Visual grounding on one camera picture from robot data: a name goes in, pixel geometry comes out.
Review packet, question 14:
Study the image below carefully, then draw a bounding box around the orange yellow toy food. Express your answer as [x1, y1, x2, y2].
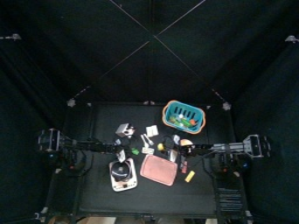
[181, 138, 195, 148]

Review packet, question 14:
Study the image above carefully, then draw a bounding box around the white toy knife block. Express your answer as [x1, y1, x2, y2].
[115, 122, 133, 138]

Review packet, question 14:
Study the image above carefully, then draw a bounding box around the white card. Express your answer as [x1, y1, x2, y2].
[145, 124, 161, 138]

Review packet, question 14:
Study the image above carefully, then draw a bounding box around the yellow toy block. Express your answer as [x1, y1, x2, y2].
[183, 170, 197, 184]

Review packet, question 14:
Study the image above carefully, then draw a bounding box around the green toy food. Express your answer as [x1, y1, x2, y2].
[171, 116, 193, 128]

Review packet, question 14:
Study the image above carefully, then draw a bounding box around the pink plastic tray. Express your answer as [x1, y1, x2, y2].
[139, 153, 179, 187]

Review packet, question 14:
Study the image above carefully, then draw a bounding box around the white toy cooker base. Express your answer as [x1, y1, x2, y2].
[109, 157, 139, 193]

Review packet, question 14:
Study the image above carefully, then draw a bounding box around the teal basket with orange handles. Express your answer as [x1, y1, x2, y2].
[162, 100, 207, 135]

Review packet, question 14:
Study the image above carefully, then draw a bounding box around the thin diagonal brace wire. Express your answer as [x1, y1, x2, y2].
[107, 0, 230, 105]
[70, 0, 207, 102]

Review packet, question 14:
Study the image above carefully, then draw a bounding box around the metal frame pole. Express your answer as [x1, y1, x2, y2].
[149, 0, 155, 105]

